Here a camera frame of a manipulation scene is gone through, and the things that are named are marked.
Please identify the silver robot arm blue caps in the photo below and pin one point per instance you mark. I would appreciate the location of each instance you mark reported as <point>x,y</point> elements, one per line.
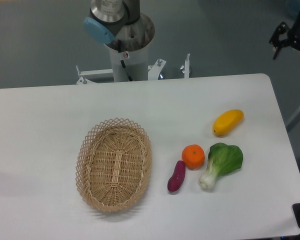
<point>127,33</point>

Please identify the green bok choy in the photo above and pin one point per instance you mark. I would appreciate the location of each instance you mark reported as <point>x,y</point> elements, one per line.
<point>223,160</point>

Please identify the yellow mango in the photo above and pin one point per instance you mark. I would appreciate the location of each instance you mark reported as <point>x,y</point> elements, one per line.
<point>227,121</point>

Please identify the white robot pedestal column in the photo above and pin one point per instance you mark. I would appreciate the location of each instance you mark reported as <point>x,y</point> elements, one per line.
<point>129,66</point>

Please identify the woven wicker basket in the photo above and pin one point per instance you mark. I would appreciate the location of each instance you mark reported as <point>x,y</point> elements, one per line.
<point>114,165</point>

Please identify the white metal base frame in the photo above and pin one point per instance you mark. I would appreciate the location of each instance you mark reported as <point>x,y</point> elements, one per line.
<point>155,72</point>

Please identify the purple sweet potato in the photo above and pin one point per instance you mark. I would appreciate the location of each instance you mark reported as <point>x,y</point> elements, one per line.
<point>176,180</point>

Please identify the orange tangerine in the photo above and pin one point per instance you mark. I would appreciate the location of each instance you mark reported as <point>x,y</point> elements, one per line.
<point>193,156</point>

